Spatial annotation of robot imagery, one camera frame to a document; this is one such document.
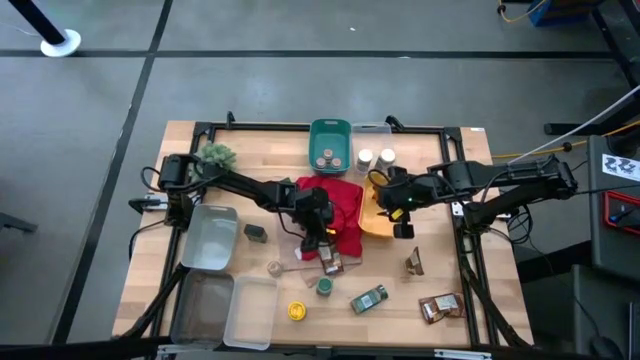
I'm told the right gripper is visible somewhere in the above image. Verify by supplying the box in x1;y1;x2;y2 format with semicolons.
373;166;429;240

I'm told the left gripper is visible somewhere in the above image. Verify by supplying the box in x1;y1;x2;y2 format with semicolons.
292;186;335;254

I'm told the brown spice packet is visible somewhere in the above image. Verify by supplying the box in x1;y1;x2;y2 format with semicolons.
403;246;426;277
318;243;345;276

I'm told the black square tin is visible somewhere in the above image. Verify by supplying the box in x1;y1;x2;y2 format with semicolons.
243;223;269;245

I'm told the yellow round cap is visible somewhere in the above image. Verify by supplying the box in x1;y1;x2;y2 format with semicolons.
287;300;308;322

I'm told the green herb jar with label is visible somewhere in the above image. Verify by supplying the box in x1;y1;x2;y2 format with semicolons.
349;283;390;315

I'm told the brown packet with white label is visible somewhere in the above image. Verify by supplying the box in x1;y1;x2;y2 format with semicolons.
418;292;467;325

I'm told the grey plastic bin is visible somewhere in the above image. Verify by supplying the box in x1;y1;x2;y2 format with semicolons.
179;203;240;272

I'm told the yellow plastic bin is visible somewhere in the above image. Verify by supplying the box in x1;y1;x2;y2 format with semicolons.
357;177;399;240

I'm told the red cloth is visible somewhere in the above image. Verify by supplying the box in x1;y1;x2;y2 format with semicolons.
294;174;366;261

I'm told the white-lid spice jar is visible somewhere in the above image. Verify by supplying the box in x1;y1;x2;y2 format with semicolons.
375;148;398;174
355;148;375;175

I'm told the teal plastic bin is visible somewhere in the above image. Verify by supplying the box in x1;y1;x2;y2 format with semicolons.
308;118;353;177

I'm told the smoky clear plastic bin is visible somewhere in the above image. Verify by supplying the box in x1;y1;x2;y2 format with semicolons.
169;269;236;350

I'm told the green artificial plant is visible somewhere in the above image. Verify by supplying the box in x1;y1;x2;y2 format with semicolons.
192;142;239;174

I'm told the black equipment cabinet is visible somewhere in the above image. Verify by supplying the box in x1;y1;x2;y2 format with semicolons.
587;133;640;271

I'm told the dark grey box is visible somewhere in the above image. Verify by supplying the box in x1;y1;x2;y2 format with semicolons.
571;263;640;360

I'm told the red-framed device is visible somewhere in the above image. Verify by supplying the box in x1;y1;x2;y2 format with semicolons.
602;189;640;237

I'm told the white sticker with black print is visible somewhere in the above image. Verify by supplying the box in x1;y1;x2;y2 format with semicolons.
601;153;640;183

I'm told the black computer mouse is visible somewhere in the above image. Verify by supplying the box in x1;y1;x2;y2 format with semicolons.
588;334;625;360

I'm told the black crossbar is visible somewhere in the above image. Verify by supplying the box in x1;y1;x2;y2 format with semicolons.
0;335;640;360

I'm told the blue box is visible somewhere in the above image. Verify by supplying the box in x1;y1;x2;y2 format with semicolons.
527;0;604;28

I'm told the black metal stand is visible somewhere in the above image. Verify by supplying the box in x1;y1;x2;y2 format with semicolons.
543;0;640;137

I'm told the black furniture foot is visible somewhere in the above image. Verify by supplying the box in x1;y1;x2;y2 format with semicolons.
0;211;39;234

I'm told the black pole with white base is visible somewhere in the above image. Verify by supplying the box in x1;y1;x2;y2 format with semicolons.
7;0;83;59

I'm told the clear plastic bin with handles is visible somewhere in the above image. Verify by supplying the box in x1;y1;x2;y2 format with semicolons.
351;121;396;179

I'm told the black aluminium table frame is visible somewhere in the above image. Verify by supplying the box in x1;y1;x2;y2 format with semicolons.
119;110;534;351

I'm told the yellow floor cable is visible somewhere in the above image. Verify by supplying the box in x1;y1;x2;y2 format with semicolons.
492;118;640;160

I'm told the white cable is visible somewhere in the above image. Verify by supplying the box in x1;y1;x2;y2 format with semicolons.
504;83;640;166

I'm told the yellow cable by blue box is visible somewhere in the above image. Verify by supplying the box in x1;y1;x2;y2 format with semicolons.
496;0;549;25

